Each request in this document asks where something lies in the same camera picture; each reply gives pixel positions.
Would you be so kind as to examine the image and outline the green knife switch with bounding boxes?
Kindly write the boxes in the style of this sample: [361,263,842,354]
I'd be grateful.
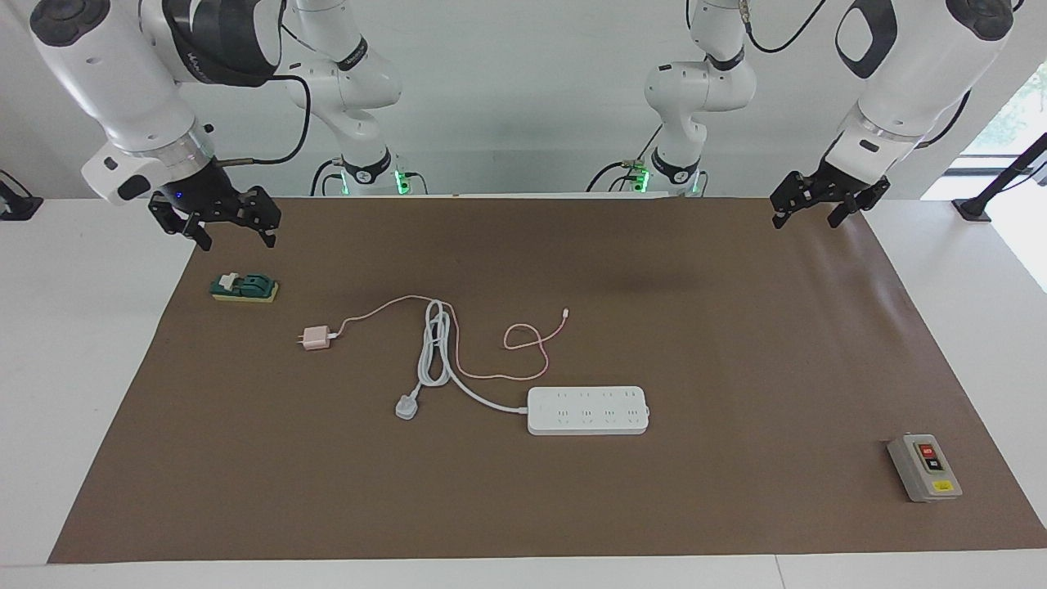
[209,272,280,304]

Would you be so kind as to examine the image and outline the pink charging cable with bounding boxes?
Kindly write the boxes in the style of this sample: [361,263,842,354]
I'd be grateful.
[330,295,571,381]

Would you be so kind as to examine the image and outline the white power strip cord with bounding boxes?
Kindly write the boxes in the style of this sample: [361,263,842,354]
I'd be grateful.
[395,299,530,421]

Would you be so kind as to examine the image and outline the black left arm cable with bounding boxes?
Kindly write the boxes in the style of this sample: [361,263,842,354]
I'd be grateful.
[740,0,1023,150]

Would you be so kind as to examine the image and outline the black base cable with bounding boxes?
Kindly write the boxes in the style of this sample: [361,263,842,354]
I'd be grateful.
[585,123,665,195]
[310,158,348,197]

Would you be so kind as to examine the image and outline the black table clamp stand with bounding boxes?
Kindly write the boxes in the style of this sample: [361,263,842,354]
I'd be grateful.
[0,170,43,222]
[951,131,1047,223]

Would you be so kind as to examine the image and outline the grey on-off switch box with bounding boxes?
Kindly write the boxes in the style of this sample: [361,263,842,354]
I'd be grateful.
[887,434,964,503]

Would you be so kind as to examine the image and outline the white power strip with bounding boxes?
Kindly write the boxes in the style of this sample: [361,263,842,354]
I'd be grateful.
[527,386,651,436]

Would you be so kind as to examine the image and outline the brown table mat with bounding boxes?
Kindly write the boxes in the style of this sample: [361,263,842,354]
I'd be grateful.
[47,195,1047,565]

